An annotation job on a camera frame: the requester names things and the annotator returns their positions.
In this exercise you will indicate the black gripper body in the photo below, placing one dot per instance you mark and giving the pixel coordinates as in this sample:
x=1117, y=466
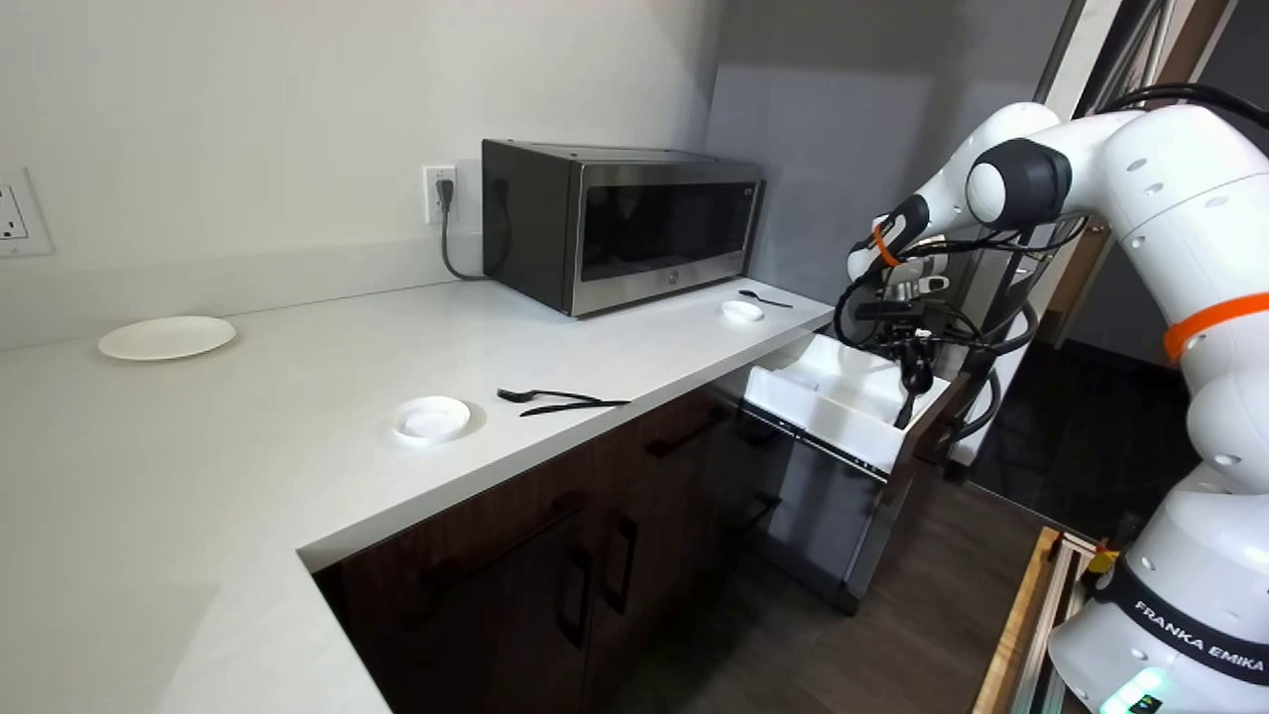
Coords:
x=912, y=338

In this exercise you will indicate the black plastic spoon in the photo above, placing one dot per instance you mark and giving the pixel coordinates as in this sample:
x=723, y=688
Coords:
x=904, y=413

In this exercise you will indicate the dark wood drawer white inside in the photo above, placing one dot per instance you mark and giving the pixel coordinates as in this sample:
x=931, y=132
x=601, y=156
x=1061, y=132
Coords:
x=817, y=399

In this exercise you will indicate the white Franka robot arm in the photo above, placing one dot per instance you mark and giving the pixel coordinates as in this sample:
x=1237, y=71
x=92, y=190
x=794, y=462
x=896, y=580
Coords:
x=1190, y=201

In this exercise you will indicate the black plastic utensil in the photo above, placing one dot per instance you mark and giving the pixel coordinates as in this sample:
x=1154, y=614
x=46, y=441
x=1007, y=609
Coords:
x=539, y=395
x=765, y=297
x=575, y=405

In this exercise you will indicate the tiny white dish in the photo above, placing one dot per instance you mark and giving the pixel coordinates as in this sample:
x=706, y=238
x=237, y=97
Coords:
x=743, y=309

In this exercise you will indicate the stainless steel refrigerator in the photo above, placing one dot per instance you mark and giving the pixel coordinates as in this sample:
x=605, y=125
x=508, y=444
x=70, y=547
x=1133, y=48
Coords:
x=817, y=160

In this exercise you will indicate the wooden robot cart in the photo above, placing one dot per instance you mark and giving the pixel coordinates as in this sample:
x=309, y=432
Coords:
x=1014, y=636

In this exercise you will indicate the dark wood cabinet door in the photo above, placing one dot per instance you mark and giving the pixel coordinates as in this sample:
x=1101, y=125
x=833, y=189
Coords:
x=490, y=636
x=689, y=597

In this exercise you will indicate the stainless steel microwave oven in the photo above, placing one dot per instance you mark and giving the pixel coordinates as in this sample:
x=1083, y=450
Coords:
x=619, y=230

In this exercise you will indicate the small white plate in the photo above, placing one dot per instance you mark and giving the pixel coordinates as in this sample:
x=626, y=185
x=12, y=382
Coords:
x=432, y=419

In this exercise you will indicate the large white plate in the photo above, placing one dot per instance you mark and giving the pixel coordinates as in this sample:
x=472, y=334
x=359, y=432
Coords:
x=165, y=338

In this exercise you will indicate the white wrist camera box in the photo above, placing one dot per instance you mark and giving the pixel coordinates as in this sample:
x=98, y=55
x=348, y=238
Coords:
x=932, y=279

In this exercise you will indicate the white wall outlet with plug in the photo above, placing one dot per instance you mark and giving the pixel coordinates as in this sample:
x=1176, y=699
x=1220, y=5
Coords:
x=440, y=190

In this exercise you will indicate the white empty wall outlet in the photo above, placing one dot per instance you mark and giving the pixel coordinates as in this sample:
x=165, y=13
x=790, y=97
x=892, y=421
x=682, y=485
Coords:
x=22, y=210

